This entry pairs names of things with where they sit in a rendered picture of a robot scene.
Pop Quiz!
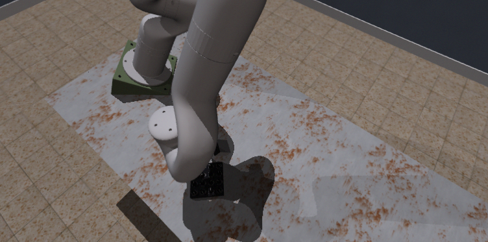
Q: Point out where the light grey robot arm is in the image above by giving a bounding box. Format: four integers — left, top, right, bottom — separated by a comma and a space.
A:
123, 0, 267, 183

